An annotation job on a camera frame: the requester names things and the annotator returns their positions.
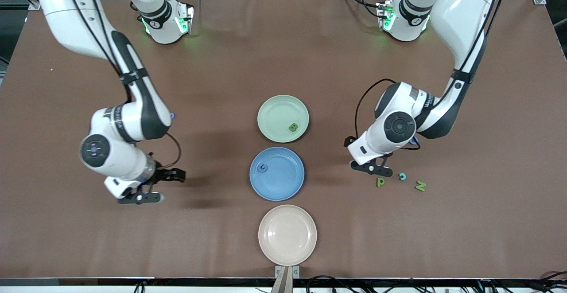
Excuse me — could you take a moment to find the blue plate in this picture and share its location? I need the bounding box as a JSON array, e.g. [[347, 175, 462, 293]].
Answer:
[[249, 147, 305, 202]]

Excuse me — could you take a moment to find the green plate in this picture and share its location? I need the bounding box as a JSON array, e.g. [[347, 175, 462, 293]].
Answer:
[[257, 94, 310, 144]]

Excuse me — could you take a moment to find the beige plate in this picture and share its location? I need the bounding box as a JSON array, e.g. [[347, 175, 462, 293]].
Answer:
[[258, 204, 318, 267]]

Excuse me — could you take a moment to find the brown table cover sheet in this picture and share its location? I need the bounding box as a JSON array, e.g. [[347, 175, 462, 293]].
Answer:
[[0, 0, 567, 280]]

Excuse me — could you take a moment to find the tan mounting pole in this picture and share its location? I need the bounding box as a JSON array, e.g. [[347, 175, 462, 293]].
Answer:
[[271, 267, 295, 293]]

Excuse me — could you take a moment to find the black table edge rail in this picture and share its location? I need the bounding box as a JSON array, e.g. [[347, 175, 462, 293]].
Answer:
[[0, 277, 567, 287]]

